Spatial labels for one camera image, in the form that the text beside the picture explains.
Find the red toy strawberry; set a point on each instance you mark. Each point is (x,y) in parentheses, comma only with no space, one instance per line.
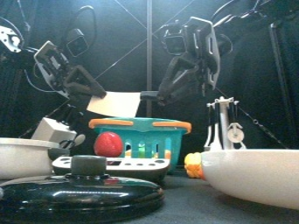
(108,144)

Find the white bowl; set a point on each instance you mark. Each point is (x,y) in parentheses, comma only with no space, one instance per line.
(252,175)
(23,157)

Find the black slanted frame post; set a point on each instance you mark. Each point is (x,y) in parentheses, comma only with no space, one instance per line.
(280,81)

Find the yellow toy bell pepper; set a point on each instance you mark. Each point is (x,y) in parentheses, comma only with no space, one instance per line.
(191,164)

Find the white utensil stand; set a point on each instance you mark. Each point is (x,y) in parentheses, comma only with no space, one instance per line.
(223,122)

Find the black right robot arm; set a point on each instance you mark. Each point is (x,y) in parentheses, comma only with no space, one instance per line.
(268,7)

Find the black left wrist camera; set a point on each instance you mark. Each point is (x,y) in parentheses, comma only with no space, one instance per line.
(76,43)

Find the orange red toy food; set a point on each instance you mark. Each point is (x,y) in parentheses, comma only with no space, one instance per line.
(167,154)

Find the grey toy spoon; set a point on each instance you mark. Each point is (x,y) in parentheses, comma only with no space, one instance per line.
(79,139)

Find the white black toy induction cooker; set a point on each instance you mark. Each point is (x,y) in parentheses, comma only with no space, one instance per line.
(132,166)

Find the orange toy carrot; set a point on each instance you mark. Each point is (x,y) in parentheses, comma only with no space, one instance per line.
(200,174)

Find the white toy pizza cutter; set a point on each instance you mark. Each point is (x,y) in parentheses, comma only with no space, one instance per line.
(235,133)

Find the teal toy basket orange rim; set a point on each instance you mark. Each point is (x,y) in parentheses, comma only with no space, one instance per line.
(144,128)

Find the grey metal frame pole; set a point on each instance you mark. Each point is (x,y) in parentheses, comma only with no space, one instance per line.
(148,43)

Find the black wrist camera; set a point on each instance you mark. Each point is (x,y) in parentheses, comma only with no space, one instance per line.
(175,43)
(76,43)

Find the white toy block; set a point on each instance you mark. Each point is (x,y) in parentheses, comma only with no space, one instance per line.
(52,129)

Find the white bowl left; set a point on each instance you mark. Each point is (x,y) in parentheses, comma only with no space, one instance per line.
(23,157)

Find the black glossy pot lid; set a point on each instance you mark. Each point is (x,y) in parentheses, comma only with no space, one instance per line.
(77,198)

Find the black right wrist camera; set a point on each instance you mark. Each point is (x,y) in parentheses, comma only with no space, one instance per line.
(175,43)

